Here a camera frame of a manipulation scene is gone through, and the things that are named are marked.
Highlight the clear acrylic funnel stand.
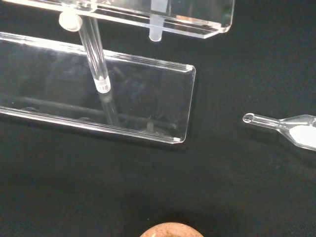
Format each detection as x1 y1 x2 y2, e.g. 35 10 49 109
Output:
0 0 235 145

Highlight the black bench cloth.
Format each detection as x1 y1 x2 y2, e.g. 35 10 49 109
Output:
0 0 316 237

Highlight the round cork ring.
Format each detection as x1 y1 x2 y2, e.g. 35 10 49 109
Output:
139 223 205 237

